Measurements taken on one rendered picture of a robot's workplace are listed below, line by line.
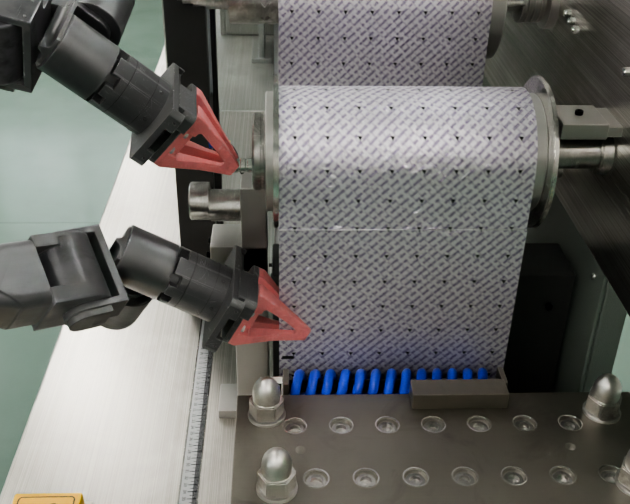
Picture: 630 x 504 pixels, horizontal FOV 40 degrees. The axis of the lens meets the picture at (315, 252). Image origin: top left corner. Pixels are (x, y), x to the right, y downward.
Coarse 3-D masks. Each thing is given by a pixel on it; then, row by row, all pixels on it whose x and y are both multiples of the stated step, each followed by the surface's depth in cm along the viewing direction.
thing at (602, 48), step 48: (576, 0) 93; (624, 0) 80; (528, 48) 111; (576, 48) 93; (624, 48) 80; (576, 96) 93; (624, 96) 80; (624, 144) 80; (576, 192) 93; (624, 192) 80; (624, 240) 80; (624, 288) 80
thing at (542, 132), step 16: (272, 96) 80; (272, 112) 78; (544, 112) 80; (272, 128) 78; (544, 128) 79; (272, 144) 78; (544, 144) 79; (272, 160) 78; (544, 160) 79; (272, 176) 78; (544, 176) 79; (272, 192) 79; (272, 208) 82
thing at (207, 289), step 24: (192, 264) 81; (216, 264) 83; (240, 264) 85; (168, 288) 80; (192, 288) 81; (216, 288) 81; (192, 312) 82; (216, 312) 82; (240, 312) 79; (216, 336) 81
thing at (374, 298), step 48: (288, 240) 81; (336, 240) 81; (384, 240) 81; (432, 240) 82; (480, 240) 82; (288, 288) 84; (336, 288) 84; (384, 288) 84; (432, 288) 85; (480, 288) 85; (336, 336) 87; (384, 336) 87; (432, 336) 88; (480, 336) 88
